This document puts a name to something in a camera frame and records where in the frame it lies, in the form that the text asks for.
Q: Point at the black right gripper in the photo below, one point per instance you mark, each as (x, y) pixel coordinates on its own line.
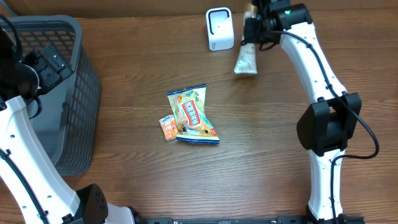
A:
(249, 35)

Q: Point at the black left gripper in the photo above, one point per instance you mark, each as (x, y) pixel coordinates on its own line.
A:
(37, 60)

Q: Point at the white pouch with gold cap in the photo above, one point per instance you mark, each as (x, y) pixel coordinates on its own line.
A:
(246, 62)

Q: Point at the yellow red snack bag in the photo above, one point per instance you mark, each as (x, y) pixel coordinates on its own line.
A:
(188, 108)

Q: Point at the small orange snack packet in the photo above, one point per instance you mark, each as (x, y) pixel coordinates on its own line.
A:
(169, 127)

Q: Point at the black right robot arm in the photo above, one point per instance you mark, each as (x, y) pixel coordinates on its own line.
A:
(330, 119)

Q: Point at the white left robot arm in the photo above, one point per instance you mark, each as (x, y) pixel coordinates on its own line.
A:
(41, 193)

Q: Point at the white barcode scanner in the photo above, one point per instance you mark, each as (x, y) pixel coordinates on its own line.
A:
(219, 23)

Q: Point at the grey plastic shopping basket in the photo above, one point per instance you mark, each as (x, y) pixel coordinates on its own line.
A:
(64, 119)

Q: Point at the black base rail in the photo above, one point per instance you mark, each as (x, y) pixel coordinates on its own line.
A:
(277, 220)

